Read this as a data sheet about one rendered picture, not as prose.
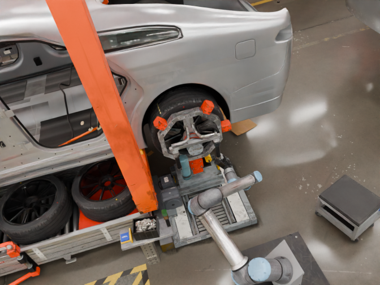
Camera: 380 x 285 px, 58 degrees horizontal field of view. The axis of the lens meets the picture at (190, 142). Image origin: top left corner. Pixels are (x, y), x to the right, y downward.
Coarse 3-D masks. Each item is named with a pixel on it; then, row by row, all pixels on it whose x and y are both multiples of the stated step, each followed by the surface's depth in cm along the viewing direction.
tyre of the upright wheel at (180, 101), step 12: (168, 96) 287; (180, 96) 283; (192, 96) 282; (204, 96) 289; (156, 108) 290; (168, 108) 277; (180, 108) 278; (216, 108) 288; (156, 132) 289; (156, 144) 298
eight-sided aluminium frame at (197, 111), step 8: (184, 112) 277; (192, 112) 275; (200, 112) 275; (168, 120) 279; (176, 120) 275; (216, 120) 285; (168, 128) 279; (160, 136) 282; (208, 144) 310; (168, 152) 299; (208, 152) 310; (192, 160) 311
